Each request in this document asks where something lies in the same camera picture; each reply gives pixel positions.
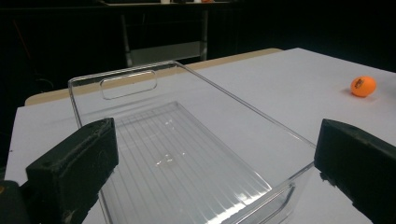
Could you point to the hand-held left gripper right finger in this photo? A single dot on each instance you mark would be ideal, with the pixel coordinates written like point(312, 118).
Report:
point(361, 168)

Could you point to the clear plastic container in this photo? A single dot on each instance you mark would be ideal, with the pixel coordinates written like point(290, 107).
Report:
point(174, 140)

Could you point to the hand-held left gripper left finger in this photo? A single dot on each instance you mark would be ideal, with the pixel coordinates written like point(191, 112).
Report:
point(71, 168)

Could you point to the metal stand table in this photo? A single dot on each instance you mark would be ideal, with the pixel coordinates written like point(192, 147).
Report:
point(204, 37)

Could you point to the orange ping-pong ball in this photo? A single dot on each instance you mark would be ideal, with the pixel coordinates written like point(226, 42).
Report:
point(363, 86)

